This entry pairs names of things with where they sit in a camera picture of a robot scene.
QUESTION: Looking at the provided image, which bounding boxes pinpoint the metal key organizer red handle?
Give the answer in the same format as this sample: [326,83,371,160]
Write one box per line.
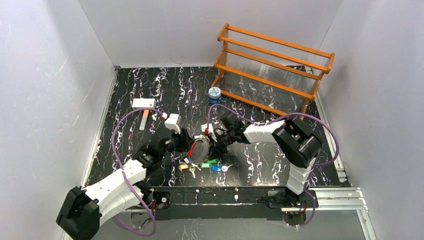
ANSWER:
[177,135,214,178]

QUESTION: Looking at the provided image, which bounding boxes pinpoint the green key tag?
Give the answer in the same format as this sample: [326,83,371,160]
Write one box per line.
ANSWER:
[200,158,219,169]

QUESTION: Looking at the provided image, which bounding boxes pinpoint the silver key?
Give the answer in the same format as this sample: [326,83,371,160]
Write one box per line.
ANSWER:
[221,164,233,172]

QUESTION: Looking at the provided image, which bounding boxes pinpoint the blue key tag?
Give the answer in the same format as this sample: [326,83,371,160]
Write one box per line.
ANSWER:
[210,165,222,172]

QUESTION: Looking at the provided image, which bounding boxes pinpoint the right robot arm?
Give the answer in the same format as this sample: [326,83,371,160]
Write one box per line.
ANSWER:
[209,116,323,202]

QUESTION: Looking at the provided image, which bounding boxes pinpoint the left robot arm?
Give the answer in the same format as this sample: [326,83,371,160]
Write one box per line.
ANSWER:
[55,128,195,240]

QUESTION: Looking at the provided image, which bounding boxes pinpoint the blue jar with patterned lid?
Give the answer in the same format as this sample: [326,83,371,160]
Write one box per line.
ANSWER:
[208,86,222,105]

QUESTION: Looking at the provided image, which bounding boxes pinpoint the white orange marker pen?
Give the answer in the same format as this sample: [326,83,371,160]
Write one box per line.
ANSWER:
[139,109,150,131]

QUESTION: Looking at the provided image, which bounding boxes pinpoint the white box with red logo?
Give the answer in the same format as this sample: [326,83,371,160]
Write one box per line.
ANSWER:
[131,98,157,110]

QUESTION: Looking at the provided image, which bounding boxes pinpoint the orange wooden shelf rack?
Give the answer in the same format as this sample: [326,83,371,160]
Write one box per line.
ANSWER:
[212,23,336,115]

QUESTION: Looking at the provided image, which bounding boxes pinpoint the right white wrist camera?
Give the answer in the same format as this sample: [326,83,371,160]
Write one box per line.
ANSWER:
[201,123,217,142]

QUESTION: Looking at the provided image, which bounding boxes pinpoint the aluminium rail frame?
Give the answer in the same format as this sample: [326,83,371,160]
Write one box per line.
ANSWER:
[61,187,378,240]

